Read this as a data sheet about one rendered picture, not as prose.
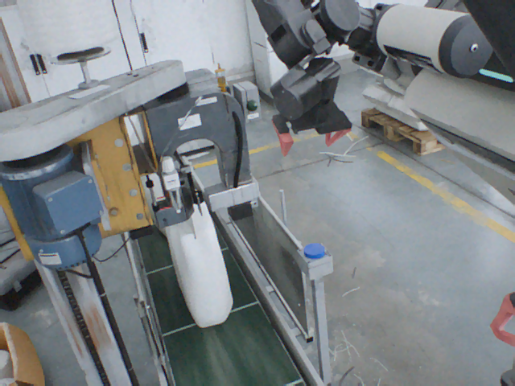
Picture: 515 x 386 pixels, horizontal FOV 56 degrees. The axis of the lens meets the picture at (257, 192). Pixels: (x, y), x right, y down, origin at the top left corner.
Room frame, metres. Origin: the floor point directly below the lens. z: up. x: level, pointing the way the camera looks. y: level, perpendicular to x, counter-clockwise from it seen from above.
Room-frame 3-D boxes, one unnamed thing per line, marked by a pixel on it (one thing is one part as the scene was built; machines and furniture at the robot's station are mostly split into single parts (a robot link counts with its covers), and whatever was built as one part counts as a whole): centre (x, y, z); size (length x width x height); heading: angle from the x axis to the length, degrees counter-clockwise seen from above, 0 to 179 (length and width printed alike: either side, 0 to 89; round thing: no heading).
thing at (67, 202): (0.86, 0.37, 1.25); 0.10 x 0.08 x 0.12; 131
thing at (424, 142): (3.85, -1.71, 0.07); 1.20 x 0.82 x 0.14; 108
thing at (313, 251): (1.14, -0.14, 0.84); 0.06 x 0.06 x 0.02
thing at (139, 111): (1.22, 0.29, 1.26); 0.22 x 0.05 x 0.16; 16
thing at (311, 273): (1.14, -0.14, 0.81); 0.08 x 0.08 x 0.06; 16
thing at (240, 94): (1.24, -0.01, 1.29); 0.08 x 0.05 x 0.09; 16
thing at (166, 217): (1.15, 0.25, 1.04); 0.08 x 0.06 x 0.05; 106
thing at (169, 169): (1.10, 0.21, 1.14); 0.05 x 0.04 x 0.16; 106
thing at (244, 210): (1.22, 0.04, 0.98); 0.09 x 0.05 x 0.05; 106
